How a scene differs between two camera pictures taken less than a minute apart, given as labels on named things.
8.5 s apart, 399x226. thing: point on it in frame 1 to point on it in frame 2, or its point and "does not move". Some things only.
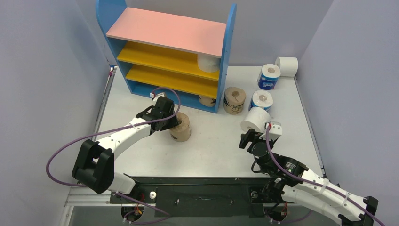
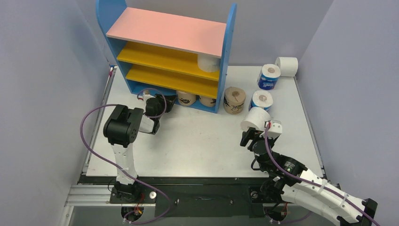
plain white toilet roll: x=208 y=64 does not move
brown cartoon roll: x=182 y=132 to x=186 y=99
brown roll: x=207 y=101 does not move
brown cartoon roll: x=234 y=99 does not move
